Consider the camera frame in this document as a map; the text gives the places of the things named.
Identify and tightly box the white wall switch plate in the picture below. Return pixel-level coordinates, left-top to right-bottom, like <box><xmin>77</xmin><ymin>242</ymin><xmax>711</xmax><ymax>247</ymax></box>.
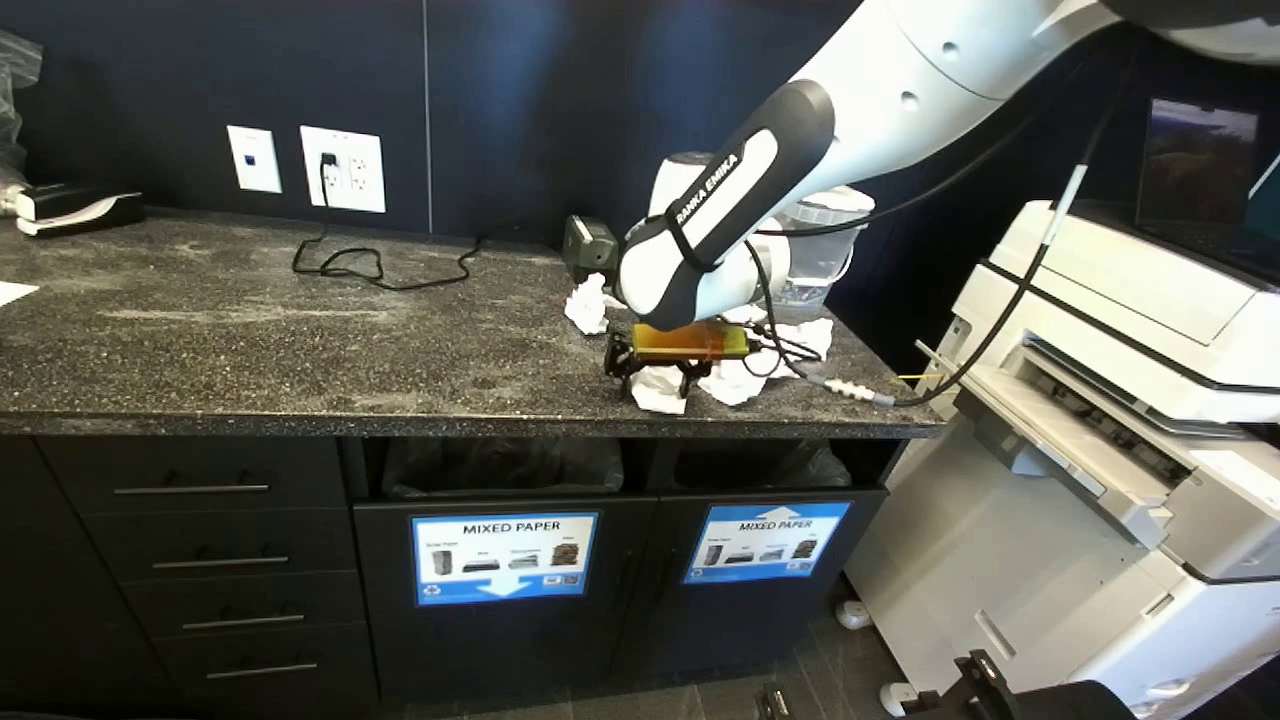
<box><xmin>223</xmin><ymin>121</ymin><xmax>286</xmax><ymax>201</ymax></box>

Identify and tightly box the black stand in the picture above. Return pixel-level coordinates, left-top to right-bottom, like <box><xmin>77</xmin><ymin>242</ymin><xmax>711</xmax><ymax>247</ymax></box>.
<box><xmin>930</xmin><ymin>647</ymin><xmax>1136</xmax><ymax>720</ymax></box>

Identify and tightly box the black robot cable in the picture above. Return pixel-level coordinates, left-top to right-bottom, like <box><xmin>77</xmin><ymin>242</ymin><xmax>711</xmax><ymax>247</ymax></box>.
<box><xmin>735</xmin><ymin>77</ymin><xmax>1136</xmax><ymax>413</ymax></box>

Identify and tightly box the clear plastic bucket with lid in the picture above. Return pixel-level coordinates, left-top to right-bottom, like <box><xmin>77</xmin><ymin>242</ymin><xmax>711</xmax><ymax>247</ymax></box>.
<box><xmin>765</xmin><ymin>184</ymin><xmax>879</xmax><ymax>324</ymax></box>

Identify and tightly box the black power cord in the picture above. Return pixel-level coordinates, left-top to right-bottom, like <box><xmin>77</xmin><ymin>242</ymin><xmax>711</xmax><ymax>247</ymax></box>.
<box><xmin>286</xmin><ymin>151</ymin><xmax>488</xmax><ymax>294</ymax></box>

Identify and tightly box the black device with white paper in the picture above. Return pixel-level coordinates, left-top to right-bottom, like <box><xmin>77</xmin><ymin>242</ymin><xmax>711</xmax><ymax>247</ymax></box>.
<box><xmin>10</xmin><ymin>179</ymin><xmax>149</xmax><ymax>241</ymax></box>

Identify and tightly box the dark monitor screen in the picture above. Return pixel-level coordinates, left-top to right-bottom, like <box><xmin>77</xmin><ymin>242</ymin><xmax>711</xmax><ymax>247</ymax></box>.
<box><xmin>1131</xmin><ymin>77</ymin><xmax>1280</xmax><ymax>270</ymax></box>

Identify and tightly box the white paper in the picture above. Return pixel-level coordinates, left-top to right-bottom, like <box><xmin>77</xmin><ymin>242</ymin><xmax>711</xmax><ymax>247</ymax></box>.
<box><xmin>561</xmin><ymin>270</ymin><xmax>630</xmax><ymax>339</ymax></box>
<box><xmin>697</xmin><ymin>357</ymin><xmax>776</xmax><ymax>413</ymax></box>
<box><xmin>625</xmin><ymin>361</ymin><xmax>693</xmax><ymax>419</ymax></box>
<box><xmin>742</xmin><ymin>313</ymin><xmax>838</xmax><ymax>383</ymax></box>

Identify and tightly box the mixed paper sign arrow down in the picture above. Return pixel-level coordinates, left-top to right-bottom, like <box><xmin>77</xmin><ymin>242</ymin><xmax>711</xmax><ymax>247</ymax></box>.
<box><xmin>407</xmin><ymin>507</ymin><xmax>600</xmax><ymax>611</ymax></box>

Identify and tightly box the white office printer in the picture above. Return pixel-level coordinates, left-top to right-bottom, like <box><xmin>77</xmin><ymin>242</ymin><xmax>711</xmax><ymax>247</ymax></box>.
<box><xmin>838</xmin><ymin>195</ymin><xmax>1280</xmax><ymax>720</ymax></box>

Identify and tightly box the white wall outlet plate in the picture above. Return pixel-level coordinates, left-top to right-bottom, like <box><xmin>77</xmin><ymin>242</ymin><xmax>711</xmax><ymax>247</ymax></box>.
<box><xmin>296</xmin><ymin>125</ymin><xmax>393</xmax><ymax>217</ymax></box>

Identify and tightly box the clear plastic bag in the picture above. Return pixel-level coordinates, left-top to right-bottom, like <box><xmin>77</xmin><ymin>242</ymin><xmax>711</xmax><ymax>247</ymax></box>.
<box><xmin>0</xmin><ymin>31</ymin><xmax>48</xmax><ymax>193</ymax></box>

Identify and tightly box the black cabinet drawer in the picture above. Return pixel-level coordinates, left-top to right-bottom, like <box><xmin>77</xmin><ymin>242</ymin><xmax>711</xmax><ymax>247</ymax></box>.
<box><xmin>77</xmin><ymin>513</ymin><xmax>355</xmax><ymax>588</ymax></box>
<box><xmin>154</xmin><ymin>630</ymin><xmax>377</xmax><ymax>713</ymax></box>
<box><xmin>34</xmin><ymin>434</ymin><xmax>351</xmax><ymax>517</ymax></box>
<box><xmin>117</xmin><ymin>573</ymin><xmax>363</xmax><ymax>643</ymax></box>

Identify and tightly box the mixed paper sign arrow up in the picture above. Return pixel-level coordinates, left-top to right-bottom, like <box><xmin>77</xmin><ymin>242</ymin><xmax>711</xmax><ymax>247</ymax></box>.
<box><xmin>680</xmin><ymin>494</ymin><xmax>855</xmax><ymax>588</ymax></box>

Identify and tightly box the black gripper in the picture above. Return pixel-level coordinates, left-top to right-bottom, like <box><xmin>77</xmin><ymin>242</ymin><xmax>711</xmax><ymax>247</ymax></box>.
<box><xmin>600</xmin><ymin>321</ymin><xmax>647</xmax><ymax>378</ymax></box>

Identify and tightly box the black bin with plastic liner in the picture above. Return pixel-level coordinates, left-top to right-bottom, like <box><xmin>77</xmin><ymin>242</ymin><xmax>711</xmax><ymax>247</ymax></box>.
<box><xmin>665</xmin><ymin>440</ymin><xmax>855</xmax><ymax>494</ymax></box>
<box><xmin>377</xmin><ymin>434</ymin><xmax>626</xmax><ymax>504</ymax></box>

